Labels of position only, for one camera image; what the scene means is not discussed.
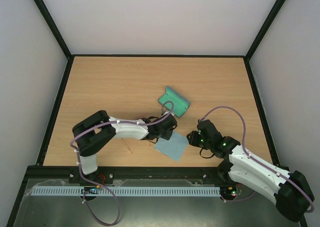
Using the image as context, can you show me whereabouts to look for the pink translucent sunglasses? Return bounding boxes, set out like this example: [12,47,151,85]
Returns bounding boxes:
[122,115,156,154]

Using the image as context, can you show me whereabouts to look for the light blue cleaning cloth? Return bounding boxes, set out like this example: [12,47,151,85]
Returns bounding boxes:
[154,131,189,162]

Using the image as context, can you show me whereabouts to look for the grey glasses case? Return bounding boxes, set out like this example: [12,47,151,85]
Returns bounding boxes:
[158,85,191,118]

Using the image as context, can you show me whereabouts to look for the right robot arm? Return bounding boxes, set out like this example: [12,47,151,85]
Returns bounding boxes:
[186,119,315,223]

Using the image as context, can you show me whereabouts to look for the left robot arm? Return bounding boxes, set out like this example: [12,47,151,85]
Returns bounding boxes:
[71,110,178,176]

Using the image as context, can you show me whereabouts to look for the metal tray foreground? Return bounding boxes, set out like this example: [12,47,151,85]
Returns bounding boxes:
[14,179,295,227]

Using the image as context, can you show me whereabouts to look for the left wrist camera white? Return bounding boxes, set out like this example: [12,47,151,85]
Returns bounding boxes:
[161,107,167,115]

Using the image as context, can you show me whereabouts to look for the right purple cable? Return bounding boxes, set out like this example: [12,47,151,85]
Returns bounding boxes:
[201,105,315,213]

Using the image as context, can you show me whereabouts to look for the purple cable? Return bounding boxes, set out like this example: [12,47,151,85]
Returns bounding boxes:
[70,100,175,224]
[201,105,315,213]

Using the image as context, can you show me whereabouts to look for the light blue slotted cable duct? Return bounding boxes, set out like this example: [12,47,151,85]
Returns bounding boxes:
[30,186,221,197]

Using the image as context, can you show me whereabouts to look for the black aluminium frame rail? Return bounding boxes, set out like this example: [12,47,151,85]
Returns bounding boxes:
[23,165,237,187]

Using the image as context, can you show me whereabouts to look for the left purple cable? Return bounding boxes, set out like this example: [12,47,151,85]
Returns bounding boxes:
[70,100,175,224]

